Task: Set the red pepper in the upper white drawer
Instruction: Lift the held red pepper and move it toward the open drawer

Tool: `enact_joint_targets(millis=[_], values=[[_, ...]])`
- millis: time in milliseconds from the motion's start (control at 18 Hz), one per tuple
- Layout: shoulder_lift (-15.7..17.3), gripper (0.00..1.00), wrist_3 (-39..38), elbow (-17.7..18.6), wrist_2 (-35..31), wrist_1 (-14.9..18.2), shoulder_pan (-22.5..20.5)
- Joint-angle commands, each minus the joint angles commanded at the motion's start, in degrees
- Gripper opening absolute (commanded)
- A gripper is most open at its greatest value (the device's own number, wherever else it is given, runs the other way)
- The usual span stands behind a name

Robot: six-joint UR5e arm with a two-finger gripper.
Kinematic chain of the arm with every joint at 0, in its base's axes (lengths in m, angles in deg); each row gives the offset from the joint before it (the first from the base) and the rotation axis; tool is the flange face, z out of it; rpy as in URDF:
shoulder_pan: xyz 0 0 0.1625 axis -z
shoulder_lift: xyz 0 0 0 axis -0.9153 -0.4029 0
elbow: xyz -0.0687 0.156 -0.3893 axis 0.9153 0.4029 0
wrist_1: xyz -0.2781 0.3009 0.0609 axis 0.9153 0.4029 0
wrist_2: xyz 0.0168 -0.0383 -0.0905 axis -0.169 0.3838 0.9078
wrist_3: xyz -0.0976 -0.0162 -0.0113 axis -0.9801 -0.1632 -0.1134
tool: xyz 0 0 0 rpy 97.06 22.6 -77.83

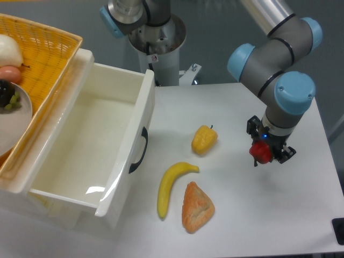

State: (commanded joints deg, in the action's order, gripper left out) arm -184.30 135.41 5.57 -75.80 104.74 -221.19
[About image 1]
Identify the pink sausage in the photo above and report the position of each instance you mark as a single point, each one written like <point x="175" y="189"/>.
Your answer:
<point x="10" y="73"/>

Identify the yellow banana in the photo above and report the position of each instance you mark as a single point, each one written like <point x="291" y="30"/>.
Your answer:
<point x="166" y="184"/>

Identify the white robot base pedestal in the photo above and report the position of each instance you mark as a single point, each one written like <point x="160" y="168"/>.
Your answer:
<point x="158" y="49"/>

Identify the yellow wicker basket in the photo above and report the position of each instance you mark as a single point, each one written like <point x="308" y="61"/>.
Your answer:
<point x="48" y="52"/>

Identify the orange triangular bread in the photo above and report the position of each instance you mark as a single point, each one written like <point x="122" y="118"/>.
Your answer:
<point x="197" y="208"/>

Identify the white drawer cabinet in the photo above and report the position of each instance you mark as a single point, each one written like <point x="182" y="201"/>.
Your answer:
<point x="21" y="199"/>

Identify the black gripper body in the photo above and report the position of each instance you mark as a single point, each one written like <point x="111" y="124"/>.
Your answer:
<point x="275" y="142"/>

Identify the black object at table edge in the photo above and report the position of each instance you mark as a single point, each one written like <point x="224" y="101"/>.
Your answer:
<point x="338" y="226"/>

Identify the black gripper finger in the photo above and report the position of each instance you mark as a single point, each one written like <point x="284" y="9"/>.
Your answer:
<point x="285" y="154"/>
<point x="253" y="127"/>

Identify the black grapes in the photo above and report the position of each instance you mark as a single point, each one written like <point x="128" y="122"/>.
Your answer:
<point x="10" y="97"/>

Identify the open upper white drawer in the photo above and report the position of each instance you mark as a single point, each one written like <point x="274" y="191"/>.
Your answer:
<point x="88" y="163"/>

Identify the black drawer handle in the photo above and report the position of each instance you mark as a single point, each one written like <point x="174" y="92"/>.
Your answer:
<point x="140" y="148"/>

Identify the white plate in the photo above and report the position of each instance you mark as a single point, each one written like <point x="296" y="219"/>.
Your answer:
<point x="15" y="122"/>

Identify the white pear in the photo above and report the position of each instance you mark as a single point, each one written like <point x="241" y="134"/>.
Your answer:
<point x="11" y="53"/>

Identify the yellow pepper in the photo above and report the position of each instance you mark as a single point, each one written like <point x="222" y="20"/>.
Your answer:
<point x="203" y="140"/>

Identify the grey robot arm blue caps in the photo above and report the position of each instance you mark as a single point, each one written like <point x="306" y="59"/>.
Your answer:
<point x="264" y="71"/>

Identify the red pepper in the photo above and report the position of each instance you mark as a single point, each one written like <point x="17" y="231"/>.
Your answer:
<point x="260" y="152"/>

